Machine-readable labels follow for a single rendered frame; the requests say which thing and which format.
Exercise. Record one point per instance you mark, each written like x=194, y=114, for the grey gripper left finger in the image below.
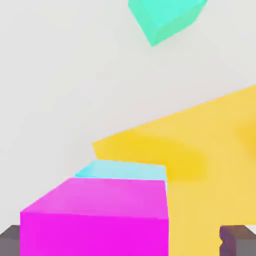
x=10, y=242

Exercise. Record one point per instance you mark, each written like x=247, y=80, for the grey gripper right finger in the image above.
x=240, y=243

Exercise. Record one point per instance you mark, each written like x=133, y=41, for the small magenta cube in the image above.
x=96, y=220

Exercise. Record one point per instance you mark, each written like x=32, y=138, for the small cyan cube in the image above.
x=124, y=170

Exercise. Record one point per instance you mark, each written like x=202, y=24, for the small mint green cube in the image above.
x=166, y=16

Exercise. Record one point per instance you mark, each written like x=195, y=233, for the large yellow box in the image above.
x=210, y=160

